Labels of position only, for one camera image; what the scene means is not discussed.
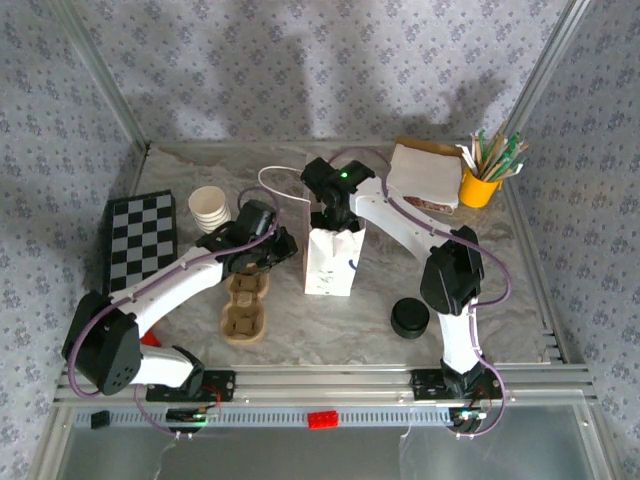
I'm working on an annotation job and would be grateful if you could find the white pink paper gift bag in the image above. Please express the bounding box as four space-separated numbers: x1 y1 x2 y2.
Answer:
257 165 366 297

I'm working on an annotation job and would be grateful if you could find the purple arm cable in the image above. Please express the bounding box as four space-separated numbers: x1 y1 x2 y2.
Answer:
64 187 282 440
327 146 514 441

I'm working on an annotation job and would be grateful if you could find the yellow holder cup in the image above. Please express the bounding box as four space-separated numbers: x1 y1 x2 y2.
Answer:
458 167 504 210

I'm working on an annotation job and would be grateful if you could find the aluminium mounting rail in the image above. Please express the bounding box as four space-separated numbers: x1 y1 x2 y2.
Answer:
53 364 599 405

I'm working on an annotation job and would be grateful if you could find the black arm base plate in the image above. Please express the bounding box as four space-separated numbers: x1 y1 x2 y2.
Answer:
410 368 503 401
145 369 236 403

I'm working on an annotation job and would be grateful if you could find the black grey checkerboard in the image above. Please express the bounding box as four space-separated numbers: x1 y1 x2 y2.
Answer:
103 189 179 296

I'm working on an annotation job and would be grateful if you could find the stack of paper napkins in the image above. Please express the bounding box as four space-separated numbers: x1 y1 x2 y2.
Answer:
394 137 466 215

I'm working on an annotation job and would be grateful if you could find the black round lid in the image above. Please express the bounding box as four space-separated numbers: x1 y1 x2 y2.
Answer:
390 297 432 340

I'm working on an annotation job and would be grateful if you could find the brown cardboard cup carrier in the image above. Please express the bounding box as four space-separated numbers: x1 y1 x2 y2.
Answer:
220 269 271 346

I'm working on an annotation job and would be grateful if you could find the bundle of stirrers and straws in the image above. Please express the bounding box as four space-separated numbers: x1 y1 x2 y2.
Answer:
469 128 530 182

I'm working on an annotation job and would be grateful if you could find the aluminium frame post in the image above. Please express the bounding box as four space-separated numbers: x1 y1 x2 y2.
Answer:
502 0 599 146
49 0 152 154

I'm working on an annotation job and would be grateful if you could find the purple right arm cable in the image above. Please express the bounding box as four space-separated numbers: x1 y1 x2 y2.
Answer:
327 146 514 441

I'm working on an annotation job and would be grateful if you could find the red toy brick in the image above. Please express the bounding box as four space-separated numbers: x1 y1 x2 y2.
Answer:
307 410 340 430

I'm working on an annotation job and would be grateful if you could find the small circuit board green light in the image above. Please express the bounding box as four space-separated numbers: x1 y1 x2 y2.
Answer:
448 407 489 432
166 407 221 426

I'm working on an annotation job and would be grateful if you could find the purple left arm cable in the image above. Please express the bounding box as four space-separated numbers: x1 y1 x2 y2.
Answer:
64 187 282 440

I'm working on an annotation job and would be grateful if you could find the stack of paper cups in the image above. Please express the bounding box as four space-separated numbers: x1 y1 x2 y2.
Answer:
188 185 233 235

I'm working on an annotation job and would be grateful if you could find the grey slotted cable tray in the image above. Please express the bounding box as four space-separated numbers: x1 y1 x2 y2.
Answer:
69 405 469 427

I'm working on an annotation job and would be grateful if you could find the white napkin stack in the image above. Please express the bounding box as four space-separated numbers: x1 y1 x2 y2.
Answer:
387 144 462 209

